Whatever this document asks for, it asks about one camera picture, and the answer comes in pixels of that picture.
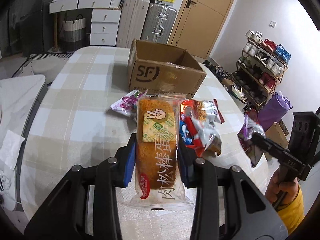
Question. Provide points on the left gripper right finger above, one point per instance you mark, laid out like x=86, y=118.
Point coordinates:
x=228, y=204

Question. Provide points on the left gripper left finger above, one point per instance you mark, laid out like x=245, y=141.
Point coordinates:
x=83, y=205

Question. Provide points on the purple snack packet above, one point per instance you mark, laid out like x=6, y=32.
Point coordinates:
x=251, y=125

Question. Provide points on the meat floss cake packet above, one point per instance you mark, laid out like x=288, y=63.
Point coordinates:
x=158, y=182

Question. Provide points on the yellow sleeve forearm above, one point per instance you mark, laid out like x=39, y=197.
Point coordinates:
x=292, y=214

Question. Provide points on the right hand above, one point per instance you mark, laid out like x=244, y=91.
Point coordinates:
x=274, y=187

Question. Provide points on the purple bag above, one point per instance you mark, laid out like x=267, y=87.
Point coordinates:
x=274, y=110

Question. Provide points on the checkered tablecloth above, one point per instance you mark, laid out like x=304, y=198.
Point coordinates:
x=75, y=125

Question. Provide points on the red white snack packet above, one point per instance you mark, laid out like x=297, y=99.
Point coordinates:
x=197, y=125

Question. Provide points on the shoe rack with shoes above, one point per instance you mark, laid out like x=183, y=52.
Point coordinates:
x=259, y=69

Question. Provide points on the purple grape candy packet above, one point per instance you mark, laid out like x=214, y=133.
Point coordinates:
x=127, y=105

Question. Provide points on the SF cardboard box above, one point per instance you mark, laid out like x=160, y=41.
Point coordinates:
x=161, y=69

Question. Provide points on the wooden door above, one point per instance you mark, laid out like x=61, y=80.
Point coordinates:
x=198, y=25

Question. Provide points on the woven laundry basket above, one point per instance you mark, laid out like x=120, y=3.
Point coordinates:
x=74, y=33

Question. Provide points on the silver suitcase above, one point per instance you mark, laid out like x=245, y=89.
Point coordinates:
x=158, y=24

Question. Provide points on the white drawer desk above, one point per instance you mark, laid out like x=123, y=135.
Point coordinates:
x=105, y=18

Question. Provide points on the beige suitcase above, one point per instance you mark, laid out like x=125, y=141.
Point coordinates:
x=133, y=15

